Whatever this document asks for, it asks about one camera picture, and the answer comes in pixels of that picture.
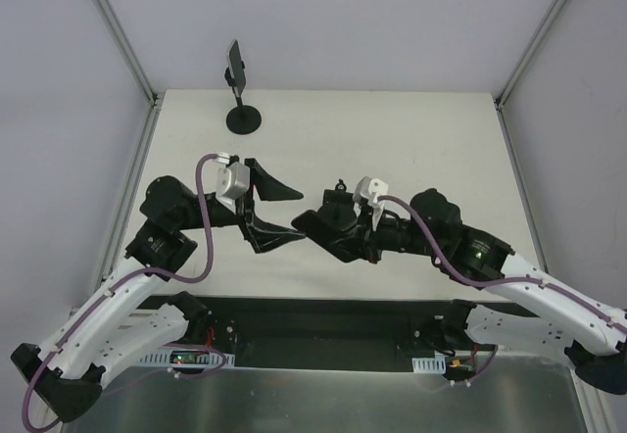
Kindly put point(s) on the aluminium corner frame post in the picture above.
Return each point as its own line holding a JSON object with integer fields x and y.
{"x": 531, "y": 51}
{"x": 113, "y": 25}

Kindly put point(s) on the black round-base phone stand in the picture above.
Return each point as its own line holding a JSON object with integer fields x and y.
{"x": 242, "y": 119}

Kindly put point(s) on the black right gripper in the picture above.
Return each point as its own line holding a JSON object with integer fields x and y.
{"x": 365, "y": 236}

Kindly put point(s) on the white slotted cable duct right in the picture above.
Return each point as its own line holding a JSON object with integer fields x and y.
{"x": 436, "y": 364}

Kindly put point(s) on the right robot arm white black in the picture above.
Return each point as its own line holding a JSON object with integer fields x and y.
{"x": 563, "y": 324}

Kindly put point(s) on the aluminium corner frame post left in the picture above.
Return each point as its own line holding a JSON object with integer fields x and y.
{"x": 113, "y": 25}

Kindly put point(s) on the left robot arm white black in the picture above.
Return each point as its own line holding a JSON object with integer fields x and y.
{"x": 70, "y": 369}

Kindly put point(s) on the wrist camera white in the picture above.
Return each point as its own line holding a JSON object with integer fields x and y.
{"x": 233, "y": 180}
{"x": 370, "y": 190}

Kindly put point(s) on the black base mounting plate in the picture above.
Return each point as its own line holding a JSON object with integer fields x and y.
{"x": 346, "y": 335}

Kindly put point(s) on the black smartphone silver edge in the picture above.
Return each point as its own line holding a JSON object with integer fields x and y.
{"x": 235, "y": 71}

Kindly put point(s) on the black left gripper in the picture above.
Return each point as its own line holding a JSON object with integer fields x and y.
{"x": 246, "y": 212}

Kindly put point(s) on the white slotted cable duct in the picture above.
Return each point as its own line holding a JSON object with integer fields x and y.
{"x": 436, "y": 364}
{"x": 185, "y": 358}

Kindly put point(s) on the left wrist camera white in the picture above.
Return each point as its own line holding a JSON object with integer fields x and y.
{"x": 233, "y": 180}

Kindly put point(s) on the black clamp phone stand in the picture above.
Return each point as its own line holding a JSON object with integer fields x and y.
{"x": 337, "y": 211}

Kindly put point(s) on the white slotted cable duct left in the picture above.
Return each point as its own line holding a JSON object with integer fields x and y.
{"x": 185, "y": 358}

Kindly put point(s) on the aluminium corner frame post right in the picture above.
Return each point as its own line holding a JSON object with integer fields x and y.
{"x": 531, "y": 51}

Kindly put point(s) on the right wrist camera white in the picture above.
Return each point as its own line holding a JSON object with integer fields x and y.
{"x": 370, "y": 190}

